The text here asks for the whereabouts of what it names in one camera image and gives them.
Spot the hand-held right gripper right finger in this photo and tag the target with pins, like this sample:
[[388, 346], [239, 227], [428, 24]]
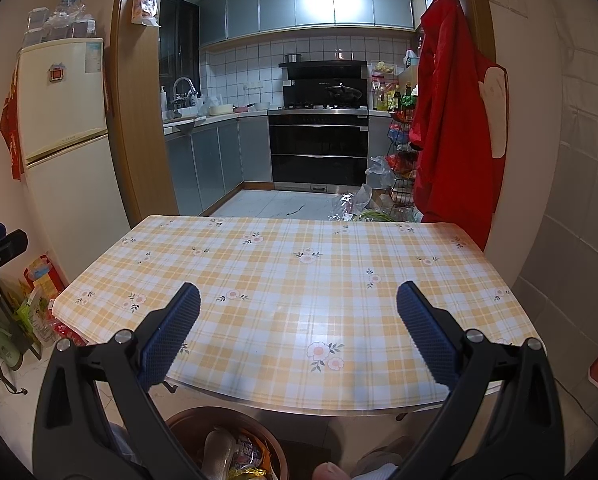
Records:
[[429, 332]]

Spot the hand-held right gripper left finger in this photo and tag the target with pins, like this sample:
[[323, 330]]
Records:
[[171, 327]]

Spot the brown trash bin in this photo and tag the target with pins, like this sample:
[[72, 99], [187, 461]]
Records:
[[194, 414]]

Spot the white foam fruit net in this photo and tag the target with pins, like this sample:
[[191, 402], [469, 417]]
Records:
[[219, 452]]

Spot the printed drink can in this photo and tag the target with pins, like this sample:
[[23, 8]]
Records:
[[249, 452]]

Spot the orange snack packet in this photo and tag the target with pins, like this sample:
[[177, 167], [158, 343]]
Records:
[[266, 454]]

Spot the gold foil wrapper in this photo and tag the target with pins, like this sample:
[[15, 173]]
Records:
[[249, 474]]

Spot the red gift bag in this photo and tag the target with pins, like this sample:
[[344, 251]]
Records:
[[54, 280]]

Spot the green snack bag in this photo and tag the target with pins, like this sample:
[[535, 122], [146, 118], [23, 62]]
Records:
[[31, 317]]

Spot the black folding table leg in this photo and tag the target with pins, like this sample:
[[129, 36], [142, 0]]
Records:
[[169, 387]]

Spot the pale green slippers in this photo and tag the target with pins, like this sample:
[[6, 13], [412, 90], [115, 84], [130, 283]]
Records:
[[4, 347]]

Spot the cream refrigerator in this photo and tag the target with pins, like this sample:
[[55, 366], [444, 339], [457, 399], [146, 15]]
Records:
[[64, 185]]

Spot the red printed packet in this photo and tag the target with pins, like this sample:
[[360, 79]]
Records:
[[69, 334]]

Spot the red paper decoration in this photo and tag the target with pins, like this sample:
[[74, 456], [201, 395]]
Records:
[[10, 130]]

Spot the yellow plaid tablecloth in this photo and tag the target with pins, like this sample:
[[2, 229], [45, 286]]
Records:
[[279, 310]]

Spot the green beans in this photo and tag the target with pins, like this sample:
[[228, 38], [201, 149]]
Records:
[[376, 216]]

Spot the person's white clothing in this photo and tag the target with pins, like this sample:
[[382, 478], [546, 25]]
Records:
[[379, 472]]

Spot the clear plastic bags pile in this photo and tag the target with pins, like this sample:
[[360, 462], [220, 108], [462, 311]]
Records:
[[359, 200]]

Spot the grey lower cabinets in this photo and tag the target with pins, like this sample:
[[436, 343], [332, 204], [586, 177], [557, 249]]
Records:
[[214, 160]]

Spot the grey cabinets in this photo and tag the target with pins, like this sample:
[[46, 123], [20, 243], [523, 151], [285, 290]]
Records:
[[279, 7], [214, 160]]

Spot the red fridge magnet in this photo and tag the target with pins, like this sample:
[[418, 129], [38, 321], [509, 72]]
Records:
[[56, 72]]

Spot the red apron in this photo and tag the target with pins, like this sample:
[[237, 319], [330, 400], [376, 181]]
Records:
[[449, 135]]

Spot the white fridge sticker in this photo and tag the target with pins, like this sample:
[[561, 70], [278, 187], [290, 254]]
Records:
[[93, 60]]

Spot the black built-in oven stove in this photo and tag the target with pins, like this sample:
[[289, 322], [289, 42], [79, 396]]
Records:
[[319, 155]]

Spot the clear plastic storage containers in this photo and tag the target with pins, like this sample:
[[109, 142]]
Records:
[[59, 22]]

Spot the chrome kitchen faucet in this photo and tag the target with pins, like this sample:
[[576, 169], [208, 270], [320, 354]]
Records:
[[184, 82]]

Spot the row of condiment bottles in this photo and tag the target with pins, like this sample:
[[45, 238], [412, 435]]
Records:
[[384, 95]]

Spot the black wok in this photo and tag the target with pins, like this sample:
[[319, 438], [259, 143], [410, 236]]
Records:
[[344, 91]]

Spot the dark kitchen window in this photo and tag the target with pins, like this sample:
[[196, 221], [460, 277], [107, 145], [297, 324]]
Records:
[[176, 35]]

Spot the black range hood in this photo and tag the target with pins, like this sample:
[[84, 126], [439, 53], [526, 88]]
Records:
[[309, 85]]

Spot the hanging printed bag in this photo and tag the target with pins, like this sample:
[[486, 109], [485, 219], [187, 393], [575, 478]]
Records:
[[144, 2]]

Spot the small metal pot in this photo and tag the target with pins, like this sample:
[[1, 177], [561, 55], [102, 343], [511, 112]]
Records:
[[293, 58]]

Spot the wood framed window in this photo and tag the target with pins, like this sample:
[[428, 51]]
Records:
[[419, 0]]

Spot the grey upper cabinets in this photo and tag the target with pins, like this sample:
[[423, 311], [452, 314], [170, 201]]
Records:
[[279, 7]]

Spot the wooden door frame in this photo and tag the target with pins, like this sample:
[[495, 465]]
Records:
[[134, 135]]

